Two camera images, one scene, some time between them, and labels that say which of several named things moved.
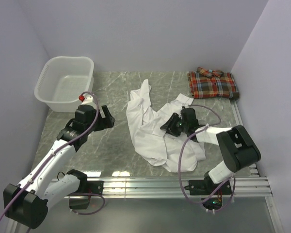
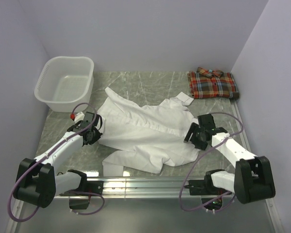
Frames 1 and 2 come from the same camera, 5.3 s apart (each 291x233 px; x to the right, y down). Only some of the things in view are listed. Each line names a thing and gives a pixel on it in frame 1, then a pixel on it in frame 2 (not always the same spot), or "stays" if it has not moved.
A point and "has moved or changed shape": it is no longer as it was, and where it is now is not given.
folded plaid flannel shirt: x=205 y=83 stays
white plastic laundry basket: x=62 y=80 stays
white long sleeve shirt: x=152 y=142 has moved or changed shape
